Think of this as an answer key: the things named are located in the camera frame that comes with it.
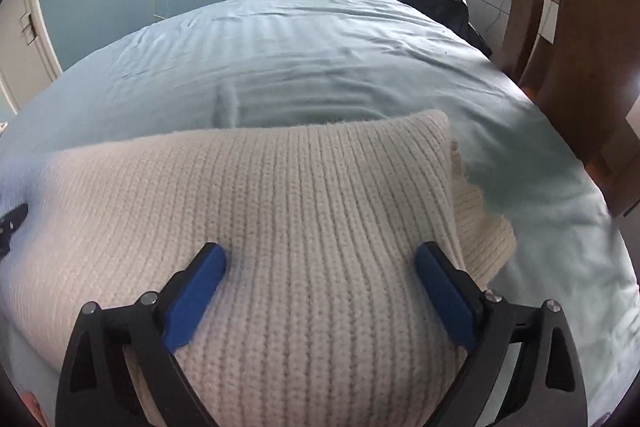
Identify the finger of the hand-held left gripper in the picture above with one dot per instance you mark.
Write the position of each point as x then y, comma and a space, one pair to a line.
12, 219

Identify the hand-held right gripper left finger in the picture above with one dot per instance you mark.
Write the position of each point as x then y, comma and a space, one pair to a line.
195, 302

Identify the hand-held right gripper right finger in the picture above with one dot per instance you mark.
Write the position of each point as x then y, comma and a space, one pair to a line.
445, 297

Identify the cream knitted sweater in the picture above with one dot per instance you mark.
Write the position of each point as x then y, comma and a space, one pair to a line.
320, 232

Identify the bed with light blue sheet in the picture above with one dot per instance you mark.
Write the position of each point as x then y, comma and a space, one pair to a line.
325, 57

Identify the dark wooden chair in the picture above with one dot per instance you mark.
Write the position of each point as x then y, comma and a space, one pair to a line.
585, 57

